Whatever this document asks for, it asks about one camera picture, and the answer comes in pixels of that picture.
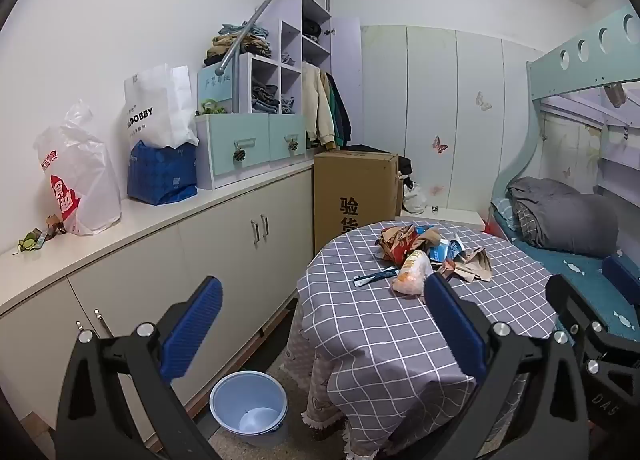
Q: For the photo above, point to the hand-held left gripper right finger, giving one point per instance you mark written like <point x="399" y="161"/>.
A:
<point x="452" y="325"/>

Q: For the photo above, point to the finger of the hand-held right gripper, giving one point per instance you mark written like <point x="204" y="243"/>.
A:
<point x="622" y="275"/>
<point x="570" y="302"/>

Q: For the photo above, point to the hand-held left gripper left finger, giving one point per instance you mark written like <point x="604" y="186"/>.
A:
<point x="192" y="325"/>

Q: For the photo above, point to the brown paper wrapper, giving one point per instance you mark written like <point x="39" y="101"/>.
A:
<point x="449" y="270"/>
<point x="477" y="265"/>

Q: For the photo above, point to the orange snack packet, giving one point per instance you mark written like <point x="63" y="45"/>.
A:
<point x="412" y="275"/>

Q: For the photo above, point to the blue white packet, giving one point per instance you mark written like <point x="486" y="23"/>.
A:
<point x="457" y="247"/>
<point x="437" y="252"/>

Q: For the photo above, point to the blue plastic bucket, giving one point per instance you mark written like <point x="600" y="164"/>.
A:
<point x="225" y="405"/>

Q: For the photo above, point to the black blue wrapper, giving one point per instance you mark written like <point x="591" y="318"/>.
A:
<point x="375" y="276"/>

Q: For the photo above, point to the red brown paper bag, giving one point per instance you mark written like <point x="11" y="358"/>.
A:
<point x="400" y="240"/>

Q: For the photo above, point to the teal bed sheet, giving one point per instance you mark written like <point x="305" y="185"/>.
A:
<point x="575" y="265"/>

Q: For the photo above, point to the grey quilt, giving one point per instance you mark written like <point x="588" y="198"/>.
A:
<point x="565" y="215"/>

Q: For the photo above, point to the grey checked tablecloth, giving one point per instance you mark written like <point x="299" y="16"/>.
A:
<point x="360" y="320"/>

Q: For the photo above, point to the red box with white top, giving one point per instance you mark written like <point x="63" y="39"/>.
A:
<point x="450" y="217"/>

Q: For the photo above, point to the small white plastic bag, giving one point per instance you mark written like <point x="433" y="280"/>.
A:
<point x="414" y="199"/>

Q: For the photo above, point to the pink quilted table skirt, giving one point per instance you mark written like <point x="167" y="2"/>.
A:
<point x="320" y="390"/>

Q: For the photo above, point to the blue woven bag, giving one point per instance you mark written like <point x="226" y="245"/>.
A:
<point x="160" y="175"/>

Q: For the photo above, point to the black cloth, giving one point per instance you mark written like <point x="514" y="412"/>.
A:
<point x="405" y="165"/>

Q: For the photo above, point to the brown crumpled wrapper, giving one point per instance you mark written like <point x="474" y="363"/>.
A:
<point x="54" y="226"/>

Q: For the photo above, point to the pinecone drawer charm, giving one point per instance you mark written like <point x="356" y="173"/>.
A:
<point x="292" y="145"/>
<point x="240" y="155"/>

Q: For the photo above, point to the tall cardboard box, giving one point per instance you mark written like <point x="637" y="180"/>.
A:
<point x="350" y="180"/>

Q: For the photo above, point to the pink butterfly sticker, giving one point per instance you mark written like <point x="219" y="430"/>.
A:
<point x="440" y="144"/>

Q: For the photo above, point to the brown pouch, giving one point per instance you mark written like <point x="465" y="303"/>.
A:
<point x="615" y="92"/>

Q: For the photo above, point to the teal drawer unit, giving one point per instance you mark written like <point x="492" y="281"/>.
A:
<point x="220" y="140"/>

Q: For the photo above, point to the white red plastic bag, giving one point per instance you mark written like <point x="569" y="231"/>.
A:
<point x="85" y="165"/>

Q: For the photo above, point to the teal bunk bed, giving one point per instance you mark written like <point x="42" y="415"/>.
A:
<point x="575" y="70"/>

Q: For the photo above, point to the white butterfly sticker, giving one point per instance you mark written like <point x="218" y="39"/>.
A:
<point x="482" y="101"/>

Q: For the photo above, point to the white paper shopping bag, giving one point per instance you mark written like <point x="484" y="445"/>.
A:
<point x="155" y="95"/>

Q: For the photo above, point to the dark jacket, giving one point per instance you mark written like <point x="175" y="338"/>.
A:
<point x="346" y="115"/>

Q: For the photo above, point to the white wardrobe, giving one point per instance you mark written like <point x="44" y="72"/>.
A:
<point x="430" y="90"/>

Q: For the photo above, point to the folded jeans stack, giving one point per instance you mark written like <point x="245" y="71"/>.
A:
<point x="262" y="97"/>

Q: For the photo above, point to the grey metal handrail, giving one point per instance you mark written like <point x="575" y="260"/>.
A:
<point x="233" y="90"/>

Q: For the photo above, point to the teal sign board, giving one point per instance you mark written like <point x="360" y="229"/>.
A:
<point x="215" y="85"/>

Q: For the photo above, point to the green jacket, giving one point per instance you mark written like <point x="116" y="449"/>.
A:
<point x="336" y="110"/>

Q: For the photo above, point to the cream jacket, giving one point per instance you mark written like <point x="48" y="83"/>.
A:
<point x="315" y="105"/>

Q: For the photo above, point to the pile of folded clothes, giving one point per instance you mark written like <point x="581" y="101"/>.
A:
<point x="235" y="45"/>

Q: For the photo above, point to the purple cabinet door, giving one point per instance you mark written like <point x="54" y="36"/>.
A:
<point x="350" y="50"/>

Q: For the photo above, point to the purple cubby shelf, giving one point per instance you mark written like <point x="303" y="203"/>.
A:
<point x="291" y="47"/>

